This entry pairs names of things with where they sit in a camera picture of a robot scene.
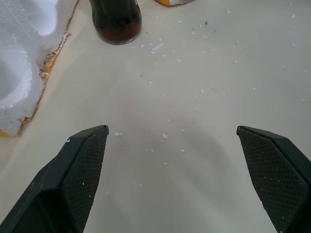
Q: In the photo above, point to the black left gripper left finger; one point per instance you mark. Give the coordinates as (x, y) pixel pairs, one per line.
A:
(73, 179)

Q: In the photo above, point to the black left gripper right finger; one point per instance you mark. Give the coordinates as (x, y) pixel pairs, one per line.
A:
(274, 174)

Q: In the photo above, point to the white foam piece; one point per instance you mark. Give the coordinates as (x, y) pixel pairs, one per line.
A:
(173, 2)
(22, 55)

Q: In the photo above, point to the dark brown glass bottle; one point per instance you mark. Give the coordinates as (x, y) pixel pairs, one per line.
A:
(116, 21)

